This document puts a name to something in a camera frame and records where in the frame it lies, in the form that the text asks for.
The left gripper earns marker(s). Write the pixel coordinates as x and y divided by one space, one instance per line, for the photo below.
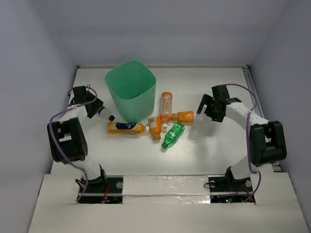
97 106

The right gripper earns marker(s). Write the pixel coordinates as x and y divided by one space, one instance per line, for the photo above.
206 100

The clear bottle black label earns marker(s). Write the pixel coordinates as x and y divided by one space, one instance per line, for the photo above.
105 113

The clear crushed plastic bottle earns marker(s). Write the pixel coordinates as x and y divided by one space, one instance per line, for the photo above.
201 128

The orange bottle blue label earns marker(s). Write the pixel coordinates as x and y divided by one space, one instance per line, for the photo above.
126 128

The green plastic bottle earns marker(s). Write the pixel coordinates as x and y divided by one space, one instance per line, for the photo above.
173 134

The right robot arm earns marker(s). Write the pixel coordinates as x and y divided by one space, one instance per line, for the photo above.
236 112

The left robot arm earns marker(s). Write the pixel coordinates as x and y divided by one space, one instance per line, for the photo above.
67 140

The green plastic bin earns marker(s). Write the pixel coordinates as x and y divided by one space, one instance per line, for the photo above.
132 87

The small orange bottle lying right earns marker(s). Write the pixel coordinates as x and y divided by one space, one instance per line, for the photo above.
184 117

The tall orange bottle white cap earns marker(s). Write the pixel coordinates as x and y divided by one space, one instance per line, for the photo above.
166 109

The small orange bottle barcode label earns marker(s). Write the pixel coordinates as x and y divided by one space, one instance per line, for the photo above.
155 127

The silver tape strip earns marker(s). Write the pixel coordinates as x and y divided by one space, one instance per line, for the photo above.
165 190

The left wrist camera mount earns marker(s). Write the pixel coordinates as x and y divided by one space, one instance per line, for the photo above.
71 98

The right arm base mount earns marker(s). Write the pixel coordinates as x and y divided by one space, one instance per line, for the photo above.
221 191

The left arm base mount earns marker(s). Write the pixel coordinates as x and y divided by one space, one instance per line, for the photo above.
110 194

